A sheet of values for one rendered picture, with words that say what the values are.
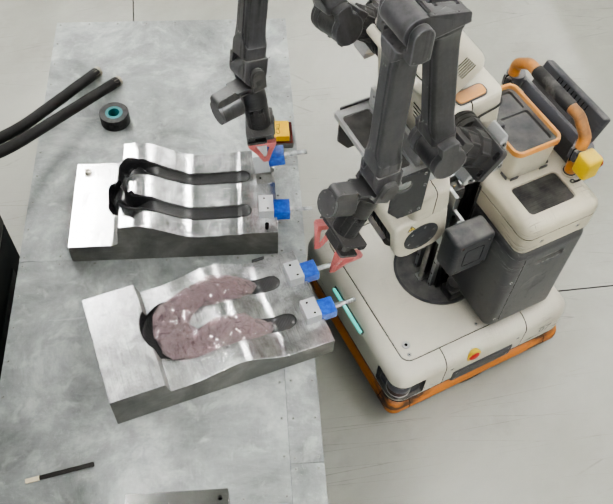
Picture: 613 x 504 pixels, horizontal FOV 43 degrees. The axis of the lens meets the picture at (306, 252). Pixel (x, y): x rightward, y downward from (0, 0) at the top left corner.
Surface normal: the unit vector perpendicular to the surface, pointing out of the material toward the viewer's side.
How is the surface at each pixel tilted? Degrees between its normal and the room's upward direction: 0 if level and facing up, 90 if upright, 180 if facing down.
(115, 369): 0
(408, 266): 0
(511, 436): 0
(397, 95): 90
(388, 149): 87
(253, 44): 68
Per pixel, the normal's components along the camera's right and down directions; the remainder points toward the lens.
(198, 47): 0.04, -0.56
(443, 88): 0.40, 0.77
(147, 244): 0.07, 0.83
